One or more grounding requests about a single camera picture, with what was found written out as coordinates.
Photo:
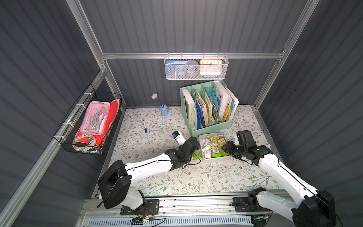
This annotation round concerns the pink plastic tool box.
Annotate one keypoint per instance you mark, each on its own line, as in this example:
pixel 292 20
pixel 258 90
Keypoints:
pixel 95 118

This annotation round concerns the red cloth bag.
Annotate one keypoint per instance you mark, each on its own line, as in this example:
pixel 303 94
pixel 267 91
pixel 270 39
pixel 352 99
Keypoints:
pixel 113 111

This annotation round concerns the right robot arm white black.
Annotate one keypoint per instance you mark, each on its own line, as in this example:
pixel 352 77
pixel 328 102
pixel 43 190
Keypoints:
pixel 308 207

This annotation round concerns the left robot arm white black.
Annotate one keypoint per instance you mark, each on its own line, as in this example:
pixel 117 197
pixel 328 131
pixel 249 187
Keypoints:
pixel 116 182

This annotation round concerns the grey tape roll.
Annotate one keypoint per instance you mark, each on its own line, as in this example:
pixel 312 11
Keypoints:
pixel 191 68

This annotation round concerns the blue box in basket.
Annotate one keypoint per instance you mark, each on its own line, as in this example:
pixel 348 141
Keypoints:
pixel 175 69

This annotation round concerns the white book left slot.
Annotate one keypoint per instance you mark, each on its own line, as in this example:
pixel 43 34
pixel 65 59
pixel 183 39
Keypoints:
pixel 190 107

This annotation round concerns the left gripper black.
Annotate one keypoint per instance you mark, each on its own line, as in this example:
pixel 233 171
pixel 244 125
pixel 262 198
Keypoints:
pixel 193 144

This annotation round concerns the clear tape roll in basket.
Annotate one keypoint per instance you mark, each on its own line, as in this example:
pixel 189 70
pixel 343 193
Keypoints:
pixel 85 139

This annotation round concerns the white cookie storage box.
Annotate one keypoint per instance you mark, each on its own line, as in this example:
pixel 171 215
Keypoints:
pixel 211 147

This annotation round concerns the white wire wall basket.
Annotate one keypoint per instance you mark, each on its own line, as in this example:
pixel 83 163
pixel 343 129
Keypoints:
pixel 198 57

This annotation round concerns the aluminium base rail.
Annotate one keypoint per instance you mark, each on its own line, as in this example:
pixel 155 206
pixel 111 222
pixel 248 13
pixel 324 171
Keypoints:
pixel 225 210

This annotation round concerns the yellow white alarm clock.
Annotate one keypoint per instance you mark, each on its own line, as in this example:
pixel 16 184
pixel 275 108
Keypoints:
pixel 212 67

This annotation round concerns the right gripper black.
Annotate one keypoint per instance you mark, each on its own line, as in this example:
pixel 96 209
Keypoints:
pixel 229 147

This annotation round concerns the white book right slot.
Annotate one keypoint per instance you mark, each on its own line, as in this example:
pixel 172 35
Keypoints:
pixel 223 99

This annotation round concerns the black wire side basket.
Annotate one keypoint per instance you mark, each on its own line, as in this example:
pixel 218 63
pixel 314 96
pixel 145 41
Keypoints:
pixel 71 126

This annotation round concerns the white book slot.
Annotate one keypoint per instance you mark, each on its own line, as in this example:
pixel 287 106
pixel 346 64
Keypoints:
pixel 223 99
pixel 190 107

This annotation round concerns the green file organizer box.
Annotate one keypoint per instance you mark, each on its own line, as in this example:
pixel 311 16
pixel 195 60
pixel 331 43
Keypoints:
pixel 207 119

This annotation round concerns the blue white marker pen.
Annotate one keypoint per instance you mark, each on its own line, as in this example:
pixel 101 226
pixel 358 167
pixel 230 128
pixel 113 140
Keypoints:
pixel 145 127

